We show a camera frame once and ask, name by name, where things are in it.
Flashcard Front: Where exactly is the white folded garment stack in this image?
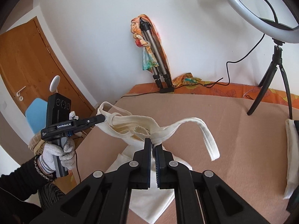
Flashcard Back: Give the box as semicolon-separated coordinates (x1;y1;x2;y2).
283;119;298;199

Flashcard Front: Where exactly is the wooden door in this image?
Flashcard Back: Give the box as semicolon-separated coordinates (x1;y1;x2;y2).
1;18;94;118

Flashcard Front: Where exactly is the left white gloved hand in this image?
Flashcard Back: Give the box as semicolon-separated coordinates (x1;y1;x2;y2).
37;138;75;175

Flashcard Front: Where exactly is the white camisole top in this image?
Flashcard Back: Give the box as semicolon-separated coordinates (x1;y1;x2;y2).
95;101;221;224

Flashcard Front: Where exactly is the colourful patterned scarf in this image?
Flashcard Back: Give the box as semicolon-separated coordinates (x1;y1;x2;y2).
131;14;169;72

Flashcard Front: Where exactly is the white gooseneck desk lamp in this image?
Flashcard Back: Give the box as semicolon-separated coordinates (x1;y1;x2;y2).
49;75;60;93

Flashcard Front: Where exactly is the folded silver tripod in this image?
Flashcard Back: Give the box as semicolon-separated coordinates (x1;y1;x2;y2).
139;18;174;93

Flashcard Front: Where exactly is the blue chair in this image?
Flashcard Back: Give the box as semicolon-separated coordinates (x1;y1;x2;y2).
25;98;47;134

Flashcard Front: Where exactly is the left dark sleeved forearm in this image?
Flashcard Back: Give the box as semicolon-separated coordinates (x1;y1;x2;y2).
0;156;66;224

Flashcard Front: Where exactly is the black power cable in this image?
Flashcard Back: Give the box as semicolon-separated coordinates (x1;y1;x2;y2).
120;33;266;99

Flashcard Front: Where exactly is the white ring light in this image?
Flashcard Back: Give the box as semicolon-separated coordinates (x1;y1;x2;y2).
227;0;298;43

